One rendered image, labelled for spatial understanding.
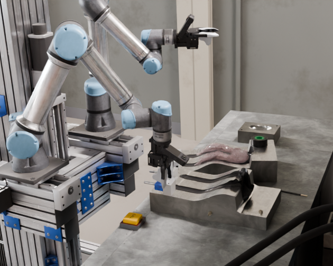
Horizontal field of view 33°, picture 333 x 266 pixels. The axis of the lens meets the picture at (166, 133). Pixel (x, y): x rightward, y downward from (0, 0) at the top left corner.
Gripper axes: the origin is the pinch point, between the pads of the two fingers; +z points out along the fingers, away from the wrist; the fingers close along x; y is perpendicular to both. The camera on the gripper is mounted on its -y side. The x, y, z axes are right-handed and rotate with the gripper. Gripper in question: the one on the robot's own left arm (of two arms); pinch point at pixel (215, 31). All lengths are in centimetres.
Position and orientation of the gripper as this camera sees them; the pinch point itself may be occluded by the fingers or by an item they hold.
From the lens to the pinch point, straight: 272.2
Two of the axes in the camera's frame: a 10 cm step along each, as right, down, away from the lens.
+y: 0.4, 8.8, 4.8
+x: -0.5, 4.8, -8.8
